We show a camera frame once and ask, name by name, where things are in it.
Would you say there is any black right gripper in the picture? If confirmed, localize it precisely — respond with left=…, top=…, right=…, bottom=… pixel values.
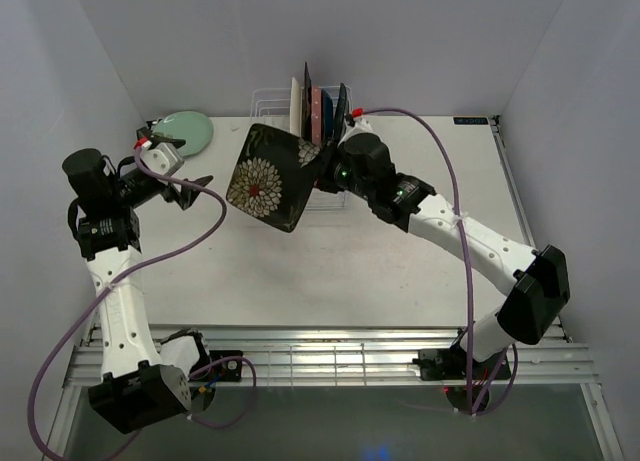
left=297, top=138, right=374, bottom=203

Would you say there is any mint green round plate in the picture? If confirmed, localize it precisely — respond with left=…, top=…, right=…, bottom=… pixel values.
left=151, top=111, right=214, bottom=158

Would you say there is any black logo label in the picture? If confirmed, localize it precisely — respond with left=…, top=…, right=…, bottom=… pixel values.
left=453, top=116, right=489, bottom=126

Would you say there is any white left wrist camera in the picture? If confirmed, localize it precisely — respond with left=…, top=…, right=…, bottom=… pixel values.
left=134, top=137, right=184, bottom=177

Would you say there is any dark blue leaf plate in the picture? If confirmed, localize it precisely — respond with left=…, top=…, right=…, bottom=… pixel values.
left=321, top=89, right=334, bottom=142

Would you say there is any pink polka dot plate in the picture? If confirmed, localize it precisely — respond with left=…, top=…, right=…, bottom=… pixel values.
left=311, top=86, right=323, bottom=146

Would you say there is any black floral square plate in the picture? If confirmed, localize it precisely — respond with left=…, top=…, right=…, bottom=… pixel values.
left=225, top=123, right=326, bottom=233

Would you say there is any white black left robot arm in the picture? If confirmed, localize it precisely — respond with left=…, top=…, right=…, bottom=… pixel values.
left=62, top=148, right=212, bottom=434

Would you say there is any white rectangular plate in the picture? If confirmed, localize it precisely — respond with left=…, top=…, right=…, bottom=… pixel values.
left=289, top=77, right=302, bottom=138

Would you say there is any aluminium rail frame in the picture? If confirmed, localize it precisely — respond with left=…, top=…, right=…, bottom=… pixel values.
left=63, top=325, right=601, bottom=388

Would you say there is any white wire dish rack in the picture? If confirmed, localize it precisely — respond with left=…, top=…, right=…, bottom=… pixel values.
left=249, top=85, right=360, bottom=213

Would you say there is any teal leaf-shaped plate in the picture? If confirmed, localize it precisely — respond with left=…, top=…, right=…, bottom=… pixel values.
left=332, top=83, right=349, bottom=143

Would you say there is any cream floral square plate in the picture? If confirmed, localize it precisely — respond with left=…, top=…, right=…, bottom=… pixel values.
left=301, top=63, right=312, bottom=141

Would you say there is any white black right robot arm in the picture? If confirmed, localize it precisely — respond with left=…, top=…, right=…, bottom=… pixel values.
left=323, top=131, right=570, bottom=378

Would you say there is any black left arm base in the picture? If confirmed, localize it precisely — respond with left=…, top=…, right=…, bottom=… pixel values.
left=203, top=350, right=244, bottom=382

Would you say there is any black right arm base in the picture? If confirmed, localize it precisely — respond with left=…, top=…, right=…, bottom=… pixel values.
left=412, top=348, right=511, bottom=382

